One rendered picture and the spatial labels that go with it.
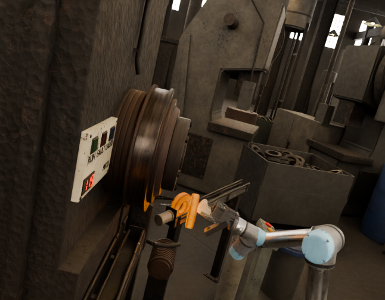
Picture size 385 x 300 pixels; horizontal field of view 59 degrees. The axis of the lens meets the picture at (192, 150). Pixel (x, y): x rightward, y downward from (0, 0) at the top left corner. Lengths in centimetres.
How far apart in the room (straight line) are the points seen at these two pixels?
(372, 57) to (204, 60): 199
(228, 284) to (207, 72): 245
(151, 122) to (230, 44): 289
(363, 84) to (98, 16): 408
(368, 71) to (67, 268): 417
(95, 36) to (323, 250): 108
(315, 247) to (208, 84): 281
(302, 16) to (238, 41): 621
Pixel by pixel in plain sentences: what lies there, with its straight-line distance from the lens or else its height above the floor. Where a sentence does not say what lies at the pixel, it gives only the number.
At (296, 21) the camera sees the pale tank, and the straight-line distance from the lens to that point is 995.
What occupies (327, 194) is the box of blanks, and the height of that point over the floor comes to 51.
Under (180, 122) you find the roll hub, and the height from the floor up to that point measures 124.
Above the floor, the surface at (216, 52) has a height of 164.
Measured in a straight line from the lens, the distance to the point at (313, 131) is 508.
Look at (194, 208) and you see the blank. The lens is 149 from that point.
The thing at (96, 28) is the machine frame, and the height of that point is 147.
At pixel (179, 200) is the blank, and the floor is 76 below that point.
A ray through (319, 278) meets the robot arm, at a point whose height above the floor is 78.
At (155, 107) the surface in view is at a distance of 112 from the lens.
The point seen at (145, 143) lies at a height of 118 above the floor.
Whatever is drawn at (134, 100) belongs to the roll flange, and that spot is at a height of 129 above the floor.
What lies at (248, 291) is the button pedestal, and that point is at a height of 19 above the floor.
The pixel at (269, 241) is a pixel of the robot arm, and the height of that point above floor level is 74.
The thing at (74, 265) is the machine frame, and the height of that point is 87.
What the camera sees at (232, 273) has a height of 32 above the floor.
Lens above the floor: 145
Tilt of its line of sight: 14 degrees down
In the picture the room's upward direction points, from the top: 14 degrees clockwise
